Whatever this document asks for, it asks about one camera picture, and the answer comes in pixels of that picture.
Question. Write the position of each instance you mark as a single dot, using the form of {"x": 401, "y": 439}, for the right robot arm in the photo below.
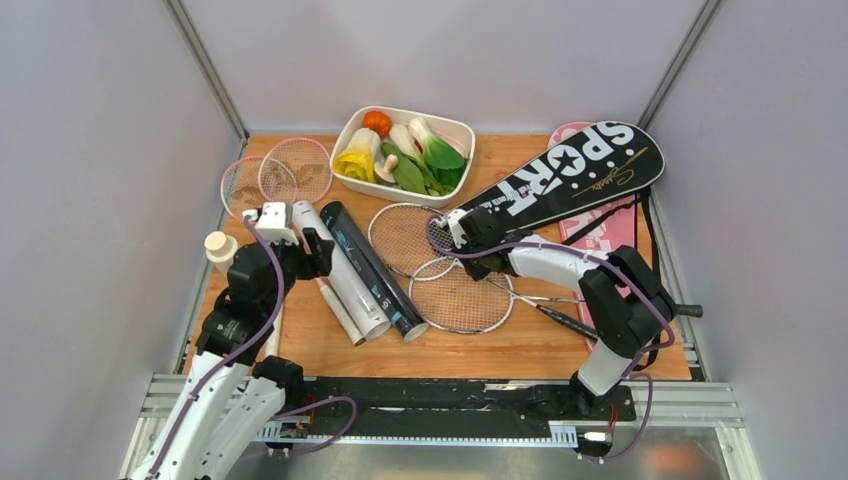
{"x": 625, "y": 297}

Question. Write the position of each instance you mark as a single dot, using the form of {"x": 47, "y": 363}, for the pink racket bag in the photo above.
{"x": 615, "y": 222}

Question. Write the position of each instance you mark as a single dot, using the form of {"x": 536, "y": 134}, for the small white bottle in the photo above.
{"x": 220, "y": 250}

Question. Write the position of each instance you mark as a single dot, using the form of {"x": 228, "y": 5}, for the white racket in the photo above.
{"x": 451, "y": 301}
{"x": 401, "y": 233}

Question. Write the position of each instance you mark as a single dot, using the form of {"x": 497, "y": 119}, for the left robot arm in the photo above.
{"x": 229, "y": 394}

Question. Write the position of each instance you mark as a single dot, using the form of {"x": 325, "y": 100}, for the toy bok choy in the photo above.
{"x": 442, "y": 165}

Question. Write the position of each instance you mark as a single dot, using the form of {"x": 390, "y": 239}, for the toy mushroom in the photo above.
{"x": 384, "y": 170}

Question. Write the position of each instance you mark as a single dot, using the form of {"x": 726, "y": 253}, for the toy pumpkin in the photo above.
{"x": 378, "y": 122}

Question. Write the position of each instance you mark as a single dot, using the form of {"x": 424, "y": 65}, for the toy napa cabbage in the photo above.
{"x": 357, "y": 160}

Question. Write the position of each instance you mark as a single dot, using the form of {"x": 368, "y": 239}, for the black shuttlecock tube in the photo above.
{"x": 375, "y": 274}

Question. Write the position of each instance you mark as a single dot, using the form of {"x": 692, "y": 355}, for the black racket bag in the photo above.
{"x": 602, "y": 162}

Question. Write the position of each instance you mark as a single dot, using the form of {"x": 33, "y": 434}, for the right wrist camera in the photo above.
{"x": 451, "y": 223}

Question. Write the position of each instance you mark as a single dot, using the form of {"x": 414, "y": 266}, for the white shuttlecock tube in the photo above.
{"x": 359, "y": 302}

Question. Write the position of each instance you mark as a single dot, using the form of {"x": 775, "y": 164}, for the pink racket front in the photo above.
{"x": 245, "y": 185}

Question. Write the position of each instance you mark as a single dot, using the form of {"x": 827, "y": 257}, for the white vegetable tray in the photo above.
{"x": 456, "y": 133}

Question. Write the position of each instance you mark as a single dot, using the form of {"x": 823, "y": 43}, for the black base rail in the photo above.
{"x": 444, "y": 411}

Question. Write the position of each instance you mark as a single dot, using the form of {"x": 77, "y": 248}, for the toy green leaf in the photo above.
{"x": 408, "y": 175}

